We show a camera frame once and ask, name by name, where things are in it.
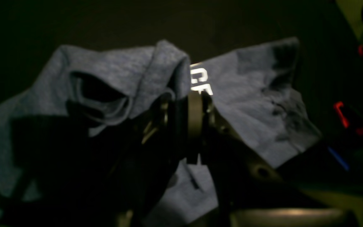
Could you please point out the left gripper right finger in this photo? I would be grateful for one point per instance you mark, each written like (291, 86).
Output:
(250, 192)

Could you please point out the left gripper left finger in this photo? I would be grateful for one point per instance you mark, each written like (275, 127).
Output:
(146, 163)

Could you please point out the blue-grey t-shirt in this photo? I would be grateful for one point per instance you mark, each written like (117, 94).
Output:
(60, 137)

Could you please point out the blue bar clamp far-left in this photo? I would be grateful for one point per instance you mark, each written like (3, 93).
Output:
(339, 158)

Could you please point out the orange black clamp far-left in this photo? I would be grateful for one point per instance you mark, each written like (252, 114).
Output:
(349, 118)

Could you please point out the black table cloth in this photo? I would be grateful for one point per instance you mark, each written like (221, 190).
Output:
(330, 69)

